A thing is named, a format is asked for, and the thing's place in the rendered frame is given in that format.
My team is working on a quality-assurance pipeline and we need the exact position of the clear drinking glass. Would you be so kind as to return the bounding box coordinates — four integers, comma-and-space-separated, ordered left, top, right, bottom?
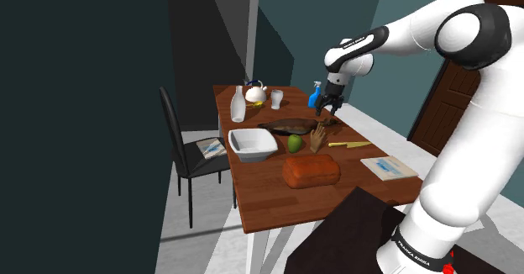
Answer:
270, 88, 285, 111

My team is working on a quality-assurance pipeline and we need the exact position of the white glass bottle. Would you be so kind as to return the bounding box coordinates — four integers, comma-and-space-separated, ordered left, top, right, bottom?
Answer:
229, 85, 247, 124

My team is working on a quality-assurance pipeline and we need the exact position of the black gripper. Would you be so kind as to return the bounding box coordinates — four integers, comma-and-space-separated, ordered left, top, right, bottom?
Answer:
315, 82, 346, 117

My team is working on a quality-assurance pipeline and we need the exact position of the brown bread loaf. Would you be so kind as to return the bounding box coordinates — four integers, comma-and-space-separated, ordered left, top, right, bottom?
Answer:
282, 154, 342, 190

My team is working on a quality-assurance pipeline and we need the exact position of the wooden hand figure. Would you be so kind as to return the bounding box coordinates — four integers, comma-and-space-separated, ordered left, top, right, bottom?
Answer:
308, 122, 329, 154

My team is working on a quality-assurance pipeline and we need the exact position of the dark brown door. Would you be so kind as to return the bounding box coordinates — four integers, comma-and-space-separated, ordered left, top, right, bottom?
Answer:
406, 0, 524, 158

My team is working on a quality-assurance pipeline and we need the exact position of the white square bowl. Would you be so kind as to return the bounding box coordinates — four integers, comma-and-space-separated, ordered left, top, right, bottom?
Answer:
228, 128, 279, 163

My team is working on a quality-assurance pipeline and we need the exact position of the blue spray bottle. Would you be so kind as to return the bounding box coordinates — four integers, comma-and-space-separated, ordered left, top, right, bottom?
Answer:
307, 81, 323, 109

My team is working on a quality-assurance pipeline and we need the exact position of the pale book with blue print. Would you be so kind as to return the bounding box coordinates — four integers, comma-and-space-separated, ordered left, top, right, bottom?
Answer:
359, 155, 420, 182
196, 138, 228, 161

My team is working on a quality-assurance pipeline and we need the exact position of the dark robot stand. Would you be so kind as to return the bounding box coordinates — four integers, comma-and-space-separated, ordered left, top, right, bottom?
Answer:
283, 186, 507, 274

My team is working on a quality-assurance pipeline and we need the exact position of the yellow knife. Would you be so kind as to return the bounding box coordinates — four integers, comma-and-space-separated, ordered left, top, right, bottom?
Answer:
327, 140, 373, 149

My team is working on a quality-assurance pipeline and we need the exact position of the black chair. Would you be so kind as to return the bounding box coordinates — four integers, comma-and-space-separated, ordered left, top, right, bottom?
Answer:
158, 86, 238, 229

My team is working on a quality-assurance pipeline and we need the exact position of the white teapot with blue handle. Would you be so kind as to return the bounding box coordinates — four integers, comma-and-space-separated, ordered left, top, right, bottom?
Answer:
244, 79, 269, 103

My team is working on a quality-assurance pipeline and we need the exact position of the brown wooden table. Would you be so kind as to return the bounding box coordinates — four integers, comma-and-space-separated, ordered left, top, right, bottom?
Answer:
212, 85, 424, 274

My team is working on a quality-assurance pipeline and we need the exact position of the green apple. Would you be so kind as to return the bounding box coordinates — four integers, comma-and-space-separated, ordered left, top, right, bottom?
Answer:
287, 134, 304, 154

